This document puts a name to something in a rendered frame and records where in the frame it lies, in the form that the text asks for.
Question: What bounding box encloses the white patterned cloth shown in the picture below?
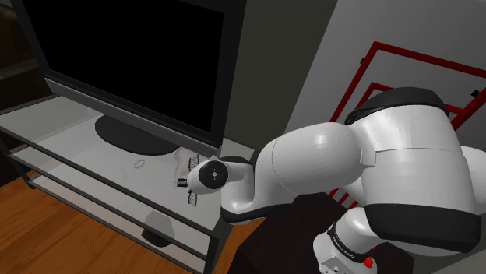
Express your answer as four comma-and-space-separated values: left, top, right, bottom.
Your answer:
173, 147, 202, 208

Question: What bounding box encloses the dark grey round object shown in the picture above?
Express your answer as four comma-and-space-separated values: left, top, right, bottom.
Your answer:
141, 210, 176, 248

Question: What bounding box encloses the dark robot stand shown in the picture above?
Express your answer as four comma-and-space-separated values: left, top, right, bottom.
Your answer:
227, 191, 415, 274

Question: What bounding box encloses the black flat screen television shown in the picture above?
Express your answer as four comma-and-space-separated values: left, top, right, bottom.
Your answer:
9, 0, 248, 156

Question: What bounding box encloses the glass television stand, dark frame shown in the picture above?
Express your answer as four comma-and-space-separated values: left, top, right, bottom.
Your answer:
0, 94, 256, 274

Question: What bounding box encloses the red metal frame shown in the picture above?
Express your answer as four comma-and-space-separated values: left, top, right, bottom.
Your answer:
328, 40, 486, 210

